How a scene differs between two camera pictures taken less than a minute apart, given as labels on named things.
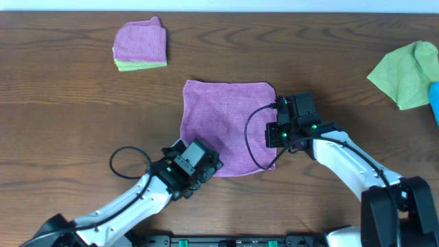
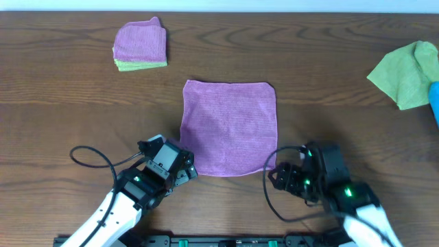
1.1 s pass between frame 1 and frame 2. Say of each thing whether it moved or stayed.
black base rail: stayed
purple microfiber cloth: stayed
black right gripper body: moved
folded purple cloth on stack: stayed
